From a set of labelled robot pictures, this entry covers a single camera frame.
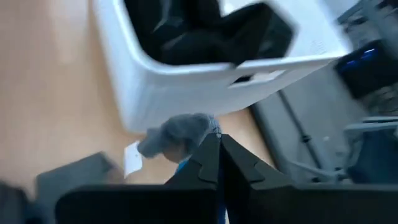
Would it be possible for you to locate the black box with blue light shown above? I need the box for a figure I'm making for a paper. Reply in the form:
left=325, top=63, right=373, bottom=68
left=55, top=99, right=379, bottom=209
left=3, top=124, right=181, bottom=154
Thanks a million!
left=334, top=40, right=398, bottom=98

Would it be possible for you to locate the white woven-pattern plastic basket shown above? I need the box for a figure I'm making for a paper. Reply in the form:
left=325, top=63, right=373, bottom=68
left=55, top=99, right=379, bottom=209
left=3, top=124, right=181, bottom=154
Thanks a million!
left=91, top=0, right=352, bottom=133

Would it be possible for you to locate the white paper tag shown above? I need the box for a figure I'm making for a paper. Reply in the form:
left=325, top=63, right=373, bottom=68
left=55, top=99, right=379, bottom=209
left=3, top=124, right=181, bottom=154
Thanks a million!
left=123, top=140, right=144, bottom=179

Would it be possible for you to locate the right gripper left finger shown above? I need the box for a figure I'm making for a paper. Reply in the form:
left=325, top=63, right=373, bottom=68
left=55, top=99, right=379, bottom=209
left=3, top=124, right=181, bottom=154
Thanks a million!
left=55, top=133, right=222, bottom=224

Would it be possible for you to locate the dark grey garment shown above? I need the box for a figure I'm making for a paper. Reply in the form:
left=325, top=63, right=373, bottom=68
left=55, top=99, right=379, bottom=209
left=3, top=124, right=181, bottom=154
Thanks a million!
left=35, top=151, right=125, bottom=200

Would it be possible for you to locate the office chair with grey base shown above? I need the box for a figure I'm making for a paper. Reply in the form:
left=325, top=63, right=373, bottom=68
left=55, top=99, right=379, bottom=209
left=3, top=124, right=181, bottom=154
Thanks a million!
left=289, top=116, right=398, bottom=184

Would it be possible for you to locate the black Puma garment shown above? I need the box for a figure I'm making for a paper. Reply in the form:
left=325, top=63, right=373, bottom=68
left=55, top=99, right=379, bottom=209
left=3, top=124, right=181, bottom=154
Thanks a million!
left=124, top=0, right=295, bottom=66

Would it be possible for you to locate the grey sock with blue toe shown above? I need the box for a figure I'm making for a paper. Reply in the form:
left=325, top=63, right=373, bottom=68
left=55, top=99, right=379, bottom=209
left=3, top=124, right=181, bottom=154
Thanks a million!
left=137, top=113, right=227, bottom=224

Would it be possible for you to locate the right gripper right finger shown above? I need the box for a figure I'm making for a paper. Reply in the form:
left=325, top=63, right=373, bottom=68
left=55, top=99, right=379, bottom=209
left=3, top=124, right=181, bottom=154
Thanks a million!
left=221, top=134, right=398, bottom=224

